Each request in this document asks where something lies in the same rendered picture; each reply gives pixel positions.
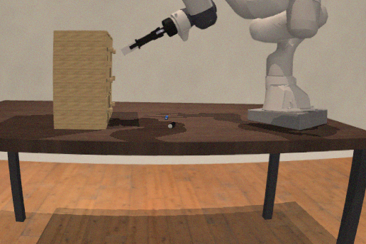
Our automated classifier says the tan wooden chest of drawers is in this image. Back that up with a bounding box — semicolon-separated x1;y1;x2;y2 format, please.
53;30;113;130

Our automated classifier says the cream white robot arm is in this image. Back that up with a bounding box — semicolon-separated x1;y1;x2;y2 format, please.
171;0;328;112

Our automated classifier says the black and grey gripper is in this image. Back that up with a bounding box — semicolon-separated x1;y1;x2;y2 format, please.
121;18;178;55

